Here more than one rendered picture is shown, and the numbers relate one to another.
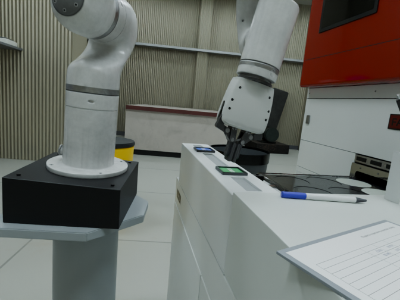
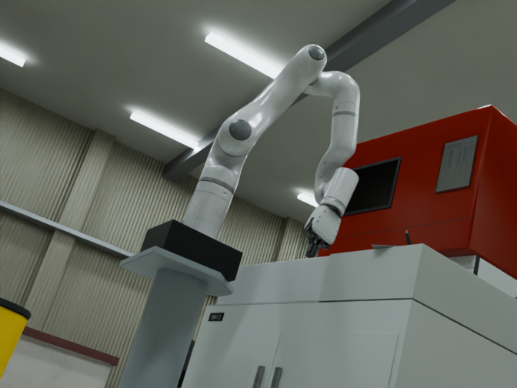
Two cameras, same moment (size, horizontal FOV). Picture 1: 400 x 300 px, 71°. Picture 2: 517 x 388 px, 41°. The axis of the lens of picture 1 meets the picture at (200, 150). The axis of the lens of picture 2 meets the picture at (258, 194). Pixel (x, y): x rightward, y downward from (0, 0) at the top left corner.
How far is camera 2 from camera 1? 1.69 m
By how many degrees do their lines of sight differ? 35
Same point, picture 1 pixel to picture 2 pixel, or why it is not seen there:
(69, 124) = (204, 204)
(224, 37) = (115, 219)
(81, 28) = (238, 148)
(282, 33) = (350, 189)
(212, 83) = (67, 299)
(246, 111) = (325, 225)
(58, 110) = not seen: outside the picture
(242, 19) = (321, 176)
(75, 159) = (201, 229)
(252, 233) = (349, 260)
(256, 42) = (337, 189)
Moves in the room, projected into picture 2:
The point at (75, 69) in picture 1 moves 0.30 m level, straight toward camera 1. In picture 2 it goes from (220, 169) to (293, 161)
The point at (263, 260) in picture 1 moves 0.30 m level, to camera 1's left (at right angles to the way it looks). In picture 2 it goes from (357, 265) to (261, 225)
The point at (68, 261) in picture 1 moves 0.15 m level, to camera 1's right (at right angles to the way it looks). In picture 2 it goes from (177, 305) to (224, 322)
